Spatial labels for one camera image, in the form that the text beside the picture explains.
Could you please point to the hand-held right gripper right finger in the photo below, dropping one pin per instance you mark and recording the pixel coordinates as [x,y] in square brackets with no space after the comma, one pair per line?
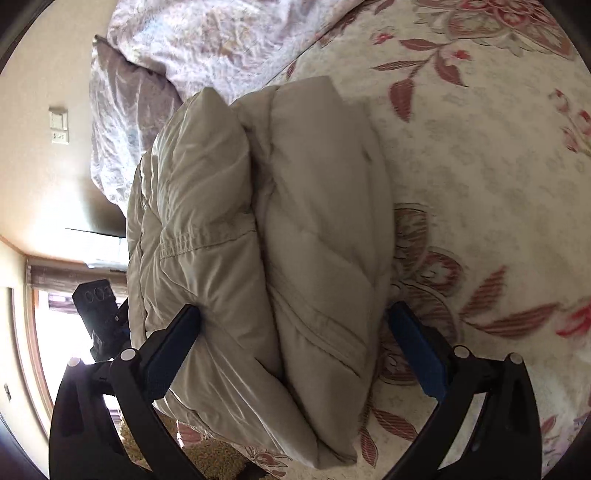
[422,350]

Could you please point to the floral bed sheet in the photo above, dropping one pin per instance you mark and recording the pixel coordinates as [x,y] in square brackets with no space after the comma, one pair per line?
[485,161]

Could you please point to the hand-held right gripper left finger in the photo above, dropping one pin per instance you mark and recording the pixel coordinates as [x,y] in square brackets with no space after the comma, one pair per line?
[173,355]

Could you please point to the brown window curtain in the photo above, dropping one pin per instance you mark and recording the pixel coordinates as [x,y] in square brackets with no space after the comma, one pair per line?
[55,274]

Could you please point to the small wall outlet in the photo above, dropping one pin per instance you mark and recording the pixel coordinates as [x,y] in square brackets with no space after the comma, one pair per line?
[7,391]

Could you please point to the lilac pillow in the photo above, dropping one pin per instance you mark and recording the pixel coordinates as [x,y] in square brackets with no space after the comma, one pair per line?
[120,92]

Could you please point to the beige down jacket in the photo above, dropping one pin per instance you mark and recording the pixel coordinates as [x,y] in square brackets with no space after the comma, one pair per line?
[277,207]

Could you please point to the bright window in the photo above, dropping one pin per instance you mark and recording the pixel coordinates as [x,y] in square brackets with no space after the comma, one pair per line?
[48,323]

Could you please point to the white wall switch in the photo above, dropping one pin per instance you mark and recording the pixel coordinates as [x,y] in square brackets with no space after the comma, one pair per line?
[59,124]

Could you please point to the dark flat screen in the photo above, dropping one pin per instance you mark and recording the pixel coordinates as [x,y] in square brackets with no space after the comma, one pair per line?
[99,244]

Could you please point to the lilac crinkled duvet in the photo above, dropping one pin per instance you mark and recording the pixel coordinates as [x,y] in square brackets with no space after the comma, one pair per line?
[207,27]

